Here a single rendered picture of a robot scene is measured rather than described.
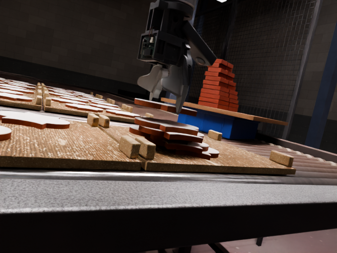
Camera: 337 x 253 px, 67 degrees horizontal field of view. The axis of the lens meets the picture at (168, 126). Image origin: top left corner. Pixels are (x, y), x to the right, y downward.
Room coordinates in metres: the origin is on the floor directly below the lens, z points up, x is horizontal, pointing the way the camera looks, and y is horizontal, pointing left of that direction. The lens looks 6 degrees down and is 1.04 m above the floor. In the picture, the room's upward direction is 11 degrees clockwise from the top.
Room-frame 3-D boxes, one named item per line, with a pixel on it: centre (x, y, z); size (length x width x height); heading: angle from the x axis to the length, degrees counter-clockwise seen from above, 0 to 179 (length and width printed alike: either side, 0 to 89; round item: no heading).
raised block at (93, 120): (0.66, 0.20, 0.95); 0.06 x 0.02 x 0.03; 31
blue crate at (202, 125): (1.31, -0.25, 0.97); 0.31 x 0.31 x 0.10; 51
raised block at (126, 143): (0.43, 0.06, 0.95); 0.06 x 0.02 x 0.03; 31
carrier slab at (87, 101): (1.42, 0.49, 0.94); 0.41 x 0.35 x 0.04; 118
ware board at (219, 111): (1.36, -0.29, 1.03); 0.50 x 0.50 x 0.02; 51
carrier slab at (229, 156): (0.66, -0.06, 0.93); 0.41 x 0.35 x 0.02; 121
